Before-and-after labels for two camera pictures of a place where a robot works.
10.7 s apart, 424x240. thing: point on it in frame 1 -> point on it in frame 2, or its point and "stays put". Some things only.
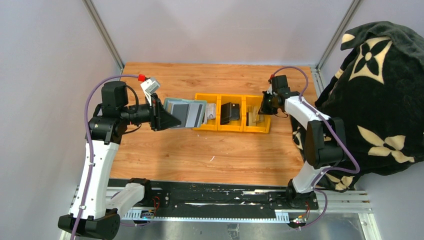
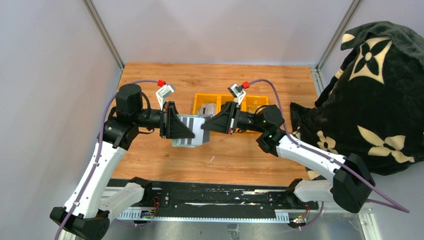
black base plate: x=209 y=197 stays put
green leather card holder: x=191 y=113 -> x=193 y=122
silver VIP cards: x=211 y=111 stays put
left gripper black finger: x=167 y=119 -> x=178 y=128
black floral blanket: x=378 y=84 stays put
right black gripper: x=264 y=109 -> x=226 y=121
